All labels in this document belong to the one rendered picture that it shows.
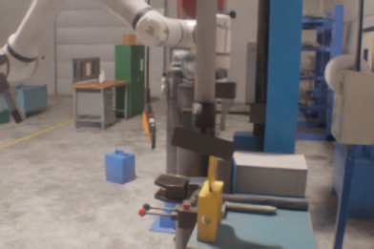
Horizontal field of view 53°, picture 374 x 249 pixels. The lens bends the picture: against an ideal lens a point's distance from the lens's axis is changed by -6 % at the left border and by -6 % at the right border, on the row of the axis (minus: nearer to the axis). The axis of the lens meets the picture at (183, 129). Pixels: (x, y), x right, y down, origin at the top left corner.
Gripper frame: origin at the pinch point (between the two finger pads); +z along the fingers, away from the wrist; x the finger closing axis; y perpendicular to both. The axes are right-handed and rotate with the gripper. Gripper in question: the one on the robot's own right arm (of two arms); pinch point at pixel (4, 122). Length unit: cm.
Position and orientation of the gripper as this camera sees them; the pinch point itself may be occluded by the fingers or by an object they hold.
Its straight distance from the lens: 115.0
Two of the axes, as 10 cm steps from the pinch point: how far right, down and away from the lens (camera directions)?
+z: 4.0, 8.9, 2.1
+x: -1.9, 3.0, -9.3
